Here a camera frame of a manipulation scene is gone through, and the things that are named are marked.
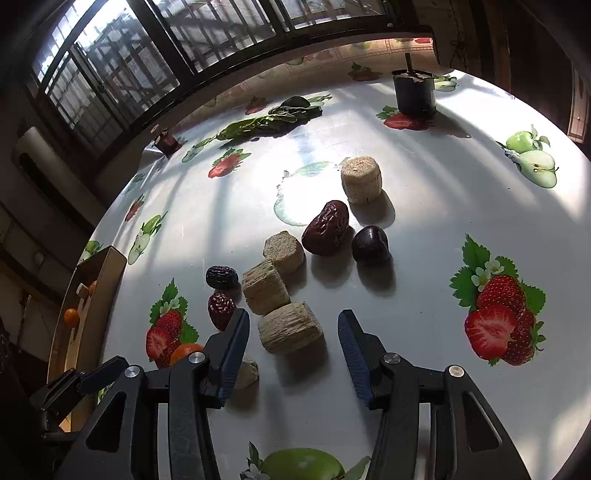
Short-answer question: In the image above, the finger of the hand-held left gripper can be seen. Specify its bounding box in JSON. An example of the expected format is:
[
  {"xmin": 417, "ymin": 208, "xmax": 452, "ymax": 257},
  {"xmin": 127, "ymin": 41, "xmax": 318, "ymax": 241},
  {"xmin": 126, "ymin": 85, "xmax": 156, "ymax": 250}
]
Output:
[{"xmin": 79, "ymin": 355, "xmax": 131, "ymax": 396}]

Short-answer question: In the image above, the white rounded appliance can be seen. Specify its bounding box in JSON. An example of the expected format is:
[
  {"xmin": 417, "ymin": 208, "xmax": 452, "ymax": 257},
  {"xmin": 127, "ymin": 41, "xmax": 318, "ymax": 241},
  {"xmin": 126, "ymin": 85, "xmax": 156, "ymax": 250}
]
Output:
[{"xmin": 11, "ymin": 127, "xmax": 107, "ymax": 232}]

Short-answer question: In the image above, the fruit print tablecloth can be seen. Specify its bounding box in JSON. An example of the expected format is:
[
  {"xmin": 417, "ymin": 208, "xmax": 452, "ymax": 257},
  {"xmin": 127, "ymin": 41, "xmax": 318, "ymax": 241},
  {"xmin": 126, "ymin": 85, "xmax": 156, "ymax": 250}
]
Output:
[{"xmin": 48, "ymin": 37, "xmax": 591, "ymax": 480}]

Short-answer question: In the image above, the cardboard box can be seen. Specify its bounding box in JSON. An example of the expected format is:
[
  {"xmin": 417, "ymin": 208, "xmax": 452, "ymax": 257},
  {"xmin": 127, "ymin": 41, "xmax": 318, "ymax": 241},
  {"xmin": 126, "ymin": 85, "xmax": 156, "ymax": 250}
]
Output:
[{"xmin": 47, "ymin": 246, "xmax": 127, "ymax": 416}]

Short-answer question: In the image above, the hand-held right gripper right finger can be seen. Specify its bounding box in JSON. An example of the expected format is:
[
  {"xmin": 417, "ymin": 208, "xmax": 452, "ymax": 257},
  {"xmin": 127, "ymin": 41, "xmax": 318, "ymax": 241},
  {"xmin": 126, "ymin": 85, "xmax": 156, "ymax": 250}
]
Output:
[{"xmin": 338, "ymin": 310, "xmax": 532, "ymax": 480}]

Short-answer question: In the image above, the leafy green vegetable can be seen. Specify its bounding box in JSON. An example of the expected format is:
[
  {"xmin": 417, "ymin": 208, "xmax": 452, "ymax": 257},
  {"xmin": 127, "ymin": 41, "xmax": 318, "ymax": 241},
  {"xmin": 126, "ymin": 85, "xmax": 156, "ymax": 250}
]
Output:
[{"xmin": 217, "ymin": 96, "xmax": 325, "ymax": 141}]

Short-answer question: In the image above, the barred window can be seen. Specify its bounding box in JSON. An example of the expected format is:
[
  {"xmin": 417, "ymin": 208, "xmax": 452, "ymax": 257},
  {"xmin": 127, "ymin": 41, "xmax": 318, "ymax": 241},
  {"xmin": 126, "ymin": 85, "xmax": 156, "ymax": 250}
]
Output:
[{"xmin": 28, "ymin": 0, "xmax": 435, "ymax": 137}]

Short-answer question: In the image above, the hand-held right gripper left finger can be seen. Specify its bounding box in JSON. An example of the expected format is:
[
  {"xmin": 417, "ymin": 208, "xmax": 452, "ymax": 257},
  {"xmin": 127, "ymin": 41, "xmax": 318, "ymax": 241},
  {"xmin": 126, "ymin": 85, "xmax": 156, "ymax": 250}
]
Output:
[{"xmin": 55, "ymin": 308, "xmax": 250, "ymax": 480}]

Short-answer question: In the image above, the large red date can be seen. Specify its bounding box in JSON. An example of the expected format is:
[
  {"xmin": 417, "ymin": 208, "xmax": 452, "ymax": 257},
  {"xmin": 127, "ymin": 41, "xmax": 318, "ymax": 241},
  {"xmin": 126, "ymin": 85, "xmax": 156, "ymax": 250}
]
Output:
[{"xmin": 301, "ymin": 200, "xmax": 351, "ymax": 256}]

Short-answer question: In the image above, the small dark date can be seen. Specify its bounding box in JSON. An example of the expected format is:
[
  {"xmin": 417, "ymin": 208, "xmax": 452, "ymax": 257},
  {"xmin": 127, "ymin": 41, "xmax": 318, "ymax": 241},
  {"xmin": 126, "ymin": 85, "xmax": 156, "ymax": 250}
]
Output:
[{"xmin": 205, "ymin": 265, "xmax": 239, "ymax": 291}]

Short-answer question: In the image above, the small dark jar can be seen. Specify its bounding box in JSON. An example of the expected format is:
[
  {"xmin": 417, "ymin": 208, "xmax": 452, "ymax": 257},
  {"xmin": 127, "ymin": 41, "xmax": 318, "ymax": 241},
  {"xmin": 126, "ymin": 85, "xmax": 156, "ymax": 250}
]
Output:
[{"xmin": 152, "ymin": 127, "xmax": 181, "ymax": 156}]

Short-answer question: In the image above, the small red date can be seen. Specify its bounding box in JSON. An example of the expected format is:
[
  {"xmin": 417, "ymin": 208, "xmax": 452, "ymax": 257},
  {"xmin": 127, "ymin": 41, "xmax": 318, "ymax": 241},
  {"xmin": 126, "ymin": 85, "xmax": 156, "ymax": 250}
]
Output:
[{"xmin": 208, "ymin": 292, "xmax": 237, "ymax": 332}]

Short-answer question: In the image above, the dark purple plum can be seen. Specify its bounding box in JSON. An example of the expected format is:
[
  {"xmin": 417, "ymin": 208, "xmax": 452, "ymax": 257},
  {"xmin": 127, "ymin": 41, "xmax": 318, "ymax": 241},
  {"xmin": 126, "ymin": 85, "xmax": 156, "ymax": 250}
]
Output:
[{"xmin": 351, "ymin": 225, "xmax": 391, "ymax": 265}]

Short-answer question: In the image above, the round beige biscuit roll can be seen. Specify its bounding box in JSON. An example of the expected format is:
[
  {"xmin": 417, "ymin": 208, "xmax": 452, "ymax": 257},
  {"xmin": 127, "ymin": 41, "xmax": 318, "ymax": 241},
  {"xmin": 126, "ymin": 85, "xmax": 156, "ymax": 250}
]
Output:
[{"xmin": 341, "ymin": 156, "xmax": 384, "ymax": 206}]

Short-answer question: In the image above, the black cup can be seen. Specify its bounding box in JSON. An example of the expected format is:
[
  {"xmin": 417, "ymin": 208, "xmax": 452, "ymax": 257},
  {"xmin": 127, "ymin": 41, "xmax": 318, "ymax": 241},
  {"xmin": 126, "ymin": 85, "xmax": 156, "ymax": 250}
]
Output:
[{"xmin": 392, "ymin": 69, "xmax": 437, "ymax": 118}]

